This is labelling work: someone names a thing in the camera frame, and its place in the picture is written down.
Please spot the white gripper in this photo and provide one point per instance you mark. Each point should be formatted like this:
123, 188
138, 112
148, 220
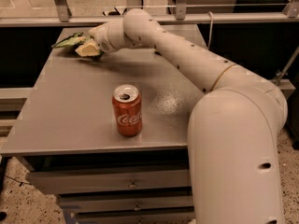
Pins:
100, 37

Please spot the green jalapeno chip bag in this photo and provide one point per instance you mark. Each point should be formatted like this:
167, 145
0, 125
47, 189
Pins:
74, 41

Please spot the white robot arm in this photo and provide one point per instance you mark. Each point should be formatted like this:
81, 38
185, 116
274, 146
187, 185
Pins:
232, 132

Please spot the red coke can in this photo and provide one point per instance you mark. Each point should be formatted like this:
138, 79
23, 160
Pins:
126, 101

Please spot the metal railing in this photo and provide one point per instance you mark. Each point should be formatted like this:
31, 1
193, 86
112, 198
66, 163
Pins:
75, 13

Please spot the grey drawer cabinet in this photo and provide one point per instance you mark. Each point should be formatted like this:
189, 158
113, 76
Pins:
66, 135

